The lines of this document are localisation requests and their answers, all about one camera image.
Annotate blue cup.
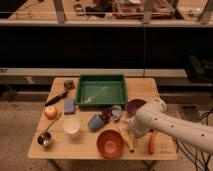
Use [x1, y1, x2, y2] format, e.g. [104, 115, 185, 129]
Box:
[88, 114, 104, 132]

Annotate grey crumpled cloth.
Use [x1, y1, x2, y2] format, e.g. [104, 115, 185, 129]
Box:
[111, 105, 122, 122]

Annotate white cup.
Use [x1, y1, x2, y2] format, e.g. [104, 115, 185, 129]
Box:
[63, 118, 80, 137]

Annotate orange bowl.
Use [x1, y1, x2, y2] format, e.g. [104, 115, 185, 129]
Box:
[96, 130, 124, 159]

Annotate blue sponge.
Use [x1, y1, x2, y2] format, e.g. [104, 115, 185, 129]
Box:
[64, 98, 75, 115]

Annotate black floor cables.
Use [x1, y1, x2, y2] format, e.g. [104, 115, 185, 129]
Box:
[173, 106, 213, 171]

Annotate purple bowl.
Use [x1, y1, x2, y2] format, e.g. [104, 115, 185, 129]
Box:
[126, 99, 145, 117]

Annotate orange carrot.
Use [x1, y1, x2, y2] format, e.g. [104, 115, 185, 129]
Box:
[148, 130, 157, 154]

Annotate metal measuring cup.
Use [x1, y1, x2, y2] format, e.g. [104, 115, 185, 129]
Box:
[37, 113, 62, 148]

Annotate dark grape bunch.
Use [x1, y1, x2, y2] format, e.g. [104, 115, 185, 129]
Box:
[101, 109, 112, 123]

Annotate small dark round object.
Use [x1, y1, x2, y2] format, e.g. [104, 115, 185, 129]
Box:
[64, 80, 74, 89]

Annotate orange apple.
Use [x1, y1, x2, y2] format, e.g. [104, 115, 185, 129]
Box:
[44, 106, 58, 120]

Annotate wooden table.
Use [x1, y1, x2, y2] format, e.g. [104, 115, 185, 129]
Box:
[28, 78, 177, 160]

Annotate yellow banana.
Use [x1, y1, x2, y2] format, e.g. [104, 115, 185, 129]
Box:
[119, 121, 136, 153]

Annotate green plastic tray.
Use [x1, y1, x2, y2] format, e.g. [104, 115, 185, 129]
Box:
[75, 75, 128, 108]

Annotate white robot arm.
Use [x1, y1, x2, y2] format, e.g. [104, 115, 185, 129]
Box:
[126, 98, 213, 155]

